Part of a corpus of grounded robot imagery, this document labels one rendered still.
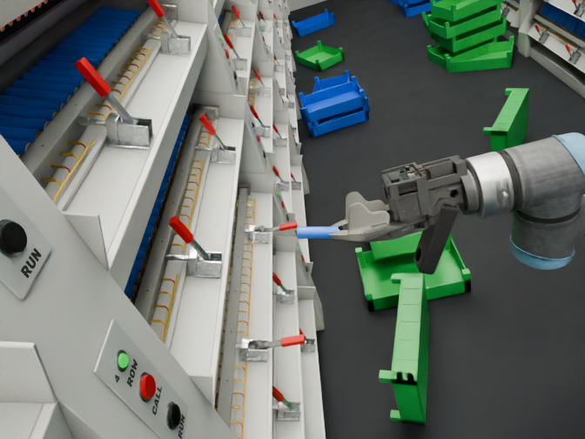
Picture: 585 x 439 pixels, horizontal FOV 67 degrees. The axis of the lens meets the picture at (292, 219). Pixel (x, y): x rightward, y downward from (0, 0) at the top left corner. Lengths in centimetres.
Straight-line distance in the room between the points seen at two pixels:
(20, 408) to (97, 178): 21
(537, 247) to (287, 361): 49
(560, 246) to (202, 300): 53
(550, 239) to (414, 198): 22
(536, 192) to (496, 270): 80
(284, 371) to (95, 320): 63
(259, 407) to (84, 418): 40
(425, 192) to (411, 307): 52
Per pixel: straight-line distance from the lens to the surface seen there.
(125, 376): 33
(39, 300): 28
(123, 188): 41
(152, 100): 57
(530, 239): 77
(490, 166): 67
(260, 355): 70
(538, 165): 69
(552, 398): 125
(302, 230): 68
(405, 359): 105
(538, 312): 138
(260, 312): 76
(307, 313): 123
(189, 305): 54
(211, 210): 67
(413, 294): 115
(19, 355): 25
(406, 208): 65
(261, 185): 100
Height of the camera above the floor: 109
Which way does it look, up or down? 38 degrees down
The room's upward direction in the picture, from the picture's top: 20 degrees counter-clockwise
